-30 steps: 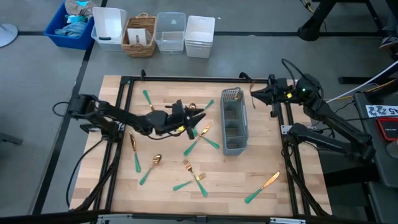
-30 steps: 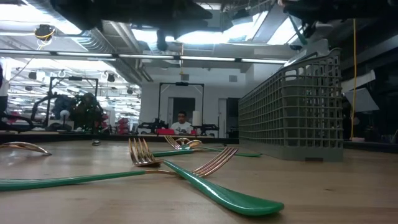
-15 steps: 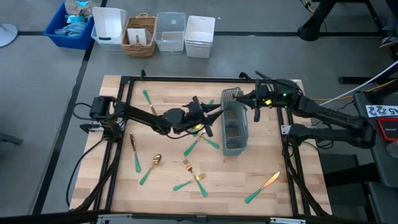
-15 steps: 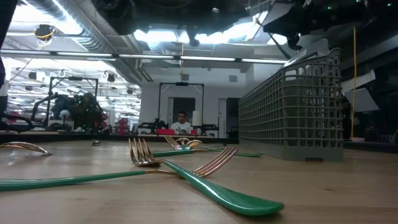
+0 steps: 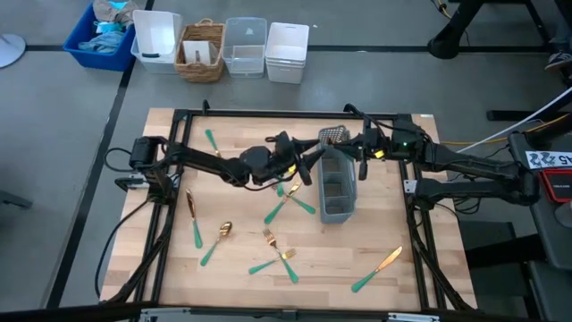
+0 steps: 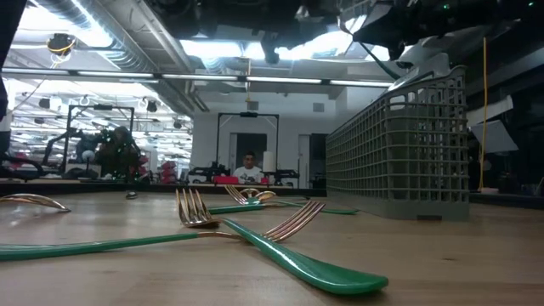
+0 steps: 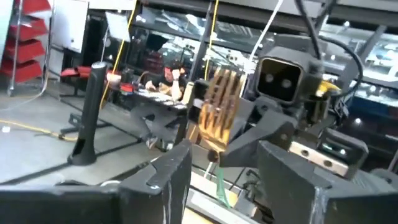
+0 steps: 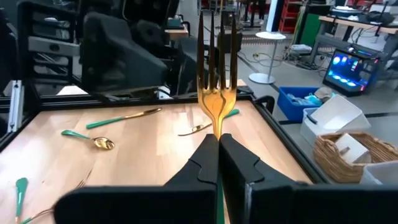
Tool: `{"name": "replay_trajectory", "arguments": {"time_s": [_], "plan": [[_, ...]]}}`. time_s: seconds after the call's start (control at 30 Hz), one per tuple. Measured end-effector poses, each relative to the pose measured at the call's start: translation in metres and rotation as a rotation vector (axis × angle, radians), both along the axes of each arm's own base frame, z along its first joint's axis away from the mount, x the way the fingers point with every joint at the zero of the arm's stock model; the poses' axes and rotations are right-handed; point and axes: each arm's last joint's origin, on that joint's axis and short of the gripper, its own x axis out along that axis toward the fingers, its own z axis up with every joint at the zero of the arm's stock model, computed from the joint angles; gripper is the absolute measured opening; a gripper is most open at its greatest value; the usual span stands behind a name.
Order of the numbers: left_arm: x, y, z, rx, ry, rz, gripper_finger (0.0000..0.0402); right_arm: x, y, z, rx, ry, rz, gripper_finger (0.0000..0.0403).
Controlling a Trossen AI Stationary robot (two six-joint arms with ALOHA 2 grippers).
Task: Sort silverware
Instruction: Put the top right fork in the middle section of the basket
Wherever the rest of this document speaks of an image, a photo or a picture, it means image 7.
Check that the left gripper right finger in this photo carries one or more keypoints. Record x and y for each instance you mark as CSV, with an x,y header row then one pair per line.
x,y
289,193

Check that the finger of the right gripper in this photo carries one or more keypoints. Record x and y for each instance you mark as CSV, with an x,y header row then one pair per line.
x,y
264,133

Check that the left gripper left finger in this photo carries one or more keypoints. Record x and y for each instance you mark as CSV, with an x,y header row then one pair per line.
x,y
161,193

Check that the dark work desk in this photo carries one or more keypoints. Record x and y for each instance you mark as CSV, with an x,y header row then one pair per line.
x,y
155,97

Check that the person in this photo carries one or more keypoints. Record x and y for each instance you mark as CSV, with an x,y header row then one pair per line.
x,y
169,81

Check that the red round container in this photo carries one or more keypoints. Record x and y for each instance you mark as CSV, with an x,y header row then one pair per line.
x,y
127,88

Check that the red padded chair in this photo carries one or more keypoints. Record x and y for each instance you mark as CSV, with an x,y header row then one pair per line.
x,y
76,71

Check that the white tilted panel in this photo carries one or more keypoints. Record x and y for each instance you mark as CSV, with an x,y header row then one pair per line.
x,y
118,26

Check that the white board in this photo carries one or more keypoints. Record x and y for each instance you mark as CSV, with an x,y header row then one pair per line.
x,y
70,25

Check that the red bin shelf rack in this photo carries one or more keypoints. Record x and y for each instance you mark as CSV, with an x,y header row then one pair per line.
x,y
26,49

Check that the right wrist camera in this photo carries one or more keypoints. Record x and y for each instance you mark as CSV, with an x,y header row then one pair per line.
x,y
280,79

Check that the black stand post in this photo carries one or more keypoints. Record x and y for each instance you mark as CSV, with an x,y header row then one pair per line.
x,y
90,109

